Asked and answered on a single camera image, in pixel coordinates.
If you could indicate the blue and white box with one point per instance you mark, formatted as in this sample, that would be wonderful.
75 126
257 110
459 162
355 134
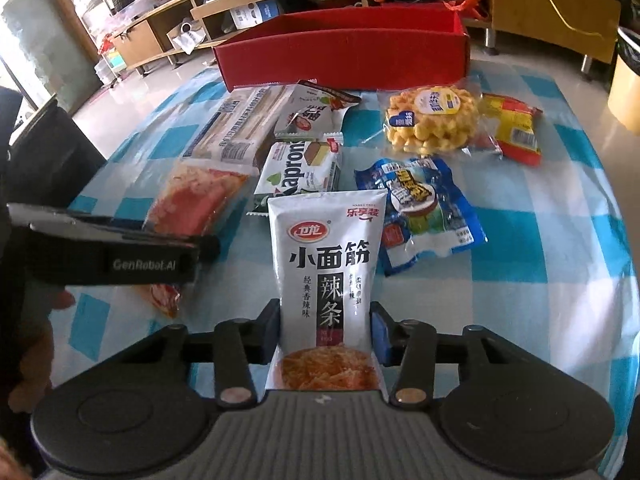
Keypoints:
250 12

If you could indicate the blue snack packet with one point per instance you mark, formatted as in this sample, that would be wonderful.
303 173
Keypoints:
425 200

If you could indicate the red transparent snack packet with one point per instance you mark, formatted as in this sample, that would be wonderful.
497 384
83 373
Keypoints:
195 200

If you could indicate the white spicy strip packet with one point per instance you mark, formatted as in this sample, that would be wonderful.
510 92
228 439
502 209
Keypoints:
325 260

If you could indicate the cream trash bin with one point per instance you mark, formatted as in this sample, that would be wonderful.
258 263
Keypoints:
625 90

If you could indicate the green wafer packet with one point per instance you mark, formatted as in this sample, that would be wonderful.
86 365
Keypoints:
295 170

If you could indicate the white plastic bag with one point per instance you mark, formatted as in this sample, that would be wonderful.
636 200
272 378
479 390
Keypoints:
187 37

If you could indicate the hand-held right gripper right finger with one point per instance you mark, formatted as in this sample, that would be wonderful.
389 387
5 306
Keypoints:
378 334

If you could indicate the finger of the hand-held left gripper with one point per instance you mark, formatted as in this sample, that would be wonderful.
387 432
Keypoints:
210 249

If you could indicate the person's left hand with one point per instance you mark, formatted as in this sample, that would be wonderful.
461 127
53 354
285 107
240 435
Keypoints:
35 360

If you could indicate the blue checkered tablecloth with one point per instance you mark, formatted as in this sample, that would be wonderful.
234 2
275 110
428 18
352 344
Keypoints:
540 240

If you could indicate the red cardboard box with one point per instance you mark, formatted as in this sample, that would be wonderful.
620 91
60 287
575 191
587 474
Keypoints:
350 55

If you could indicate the wooden television stand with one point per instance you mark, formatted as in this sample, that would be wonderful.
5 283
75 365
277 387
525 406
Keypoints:
150 35

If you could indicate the small white dark-ended packet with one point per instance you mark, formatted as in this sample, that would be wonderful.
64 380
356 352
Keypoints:
307 110

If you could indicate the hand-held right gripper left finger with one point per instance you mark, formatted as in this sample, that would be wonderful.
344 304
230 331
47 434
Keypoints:
270 332

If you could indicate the black chair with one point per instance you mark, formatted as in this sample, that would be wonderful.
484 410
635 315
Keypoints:
50 150

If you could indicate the yellow waffle packet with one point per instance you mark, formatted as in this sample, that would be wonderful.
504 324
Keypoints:
425 125

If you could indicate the red and yellow packet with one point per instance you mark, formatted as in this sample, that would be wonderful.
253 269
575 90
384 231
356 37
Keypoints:
515 127

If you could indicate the long beige cracker packet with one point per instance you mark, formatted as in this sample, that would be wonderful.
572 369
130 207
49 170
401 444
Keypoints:
235 125

